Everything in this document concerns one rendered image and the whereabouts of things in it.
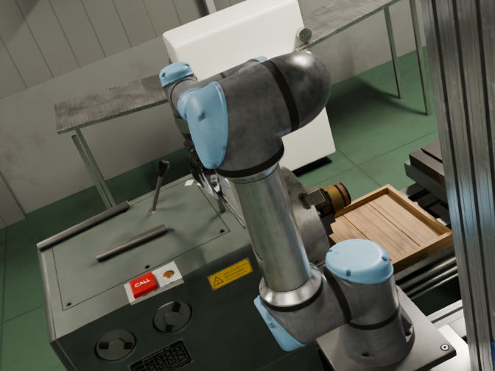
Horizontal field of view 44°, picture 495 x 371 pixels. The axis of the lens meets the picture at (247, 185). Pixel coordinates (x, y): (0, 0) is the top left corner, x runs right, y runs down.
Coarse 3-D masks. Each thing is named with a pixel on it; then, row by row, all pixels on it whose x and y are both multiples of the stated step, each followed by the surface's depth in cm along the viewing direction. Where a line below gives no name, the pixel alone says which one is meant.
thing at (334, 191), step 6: (330, 186) 183; (336, 186) 183; (342, 186) 182; (330, 192) 181; (336, 192) 181; (342, 192) 181; (348, 192) 182; (336, 198) 180; (342, 198) 181; (348, 198) 182; (336, 204) 180; (342, 204) 181; (348, 204) 183; (324, 210) 181; (330, 210) 182; (336, 210) 181; (342, 210) 183
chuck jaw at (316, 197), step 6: (312, 192) 170; (318, 192) 170; (324, 192) 178; (300, 198) 168; (306, 198) 168; (312, 198) 170; (318, 198) 170; (324, 198) 175; (330, 198) 178; (306, 204) 168; (312, 204) 168; (318, 204) 170; (324, 204) 174; (330, 204) 179; (306, 210) 167; (318, 210) 178
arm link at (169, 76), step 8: (176, 64) 136; (184, 64) 134; (160, 72) 135; (168, 72) 133; (176, 72) 132; (184, 72) 133; (192, 72) 135; (168, 80) 133; (176, 80) 132; (168, 88) 134; (168, 96) 135; (176, 112) 138
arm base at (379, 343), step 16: (400, 304) 122; (400, 320) 118; (352, 336) 119; (368, 336) 117; (384, 336) 117; (400, 336) 118; (352, 352) 120; (368, 352) 119; (384, 352) 117; (400, 352) 118
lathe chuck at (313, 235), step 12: (288, 180) 171; (288, 192) 168; (300, 192) 168; (300, 204) 167; (300, 216) 166; (312, 216) 167; (300, 228) 166; (312, 228) 167; (312, 240) 168; (324, 240) 169; (312, 252) 170; (324, 252) 172
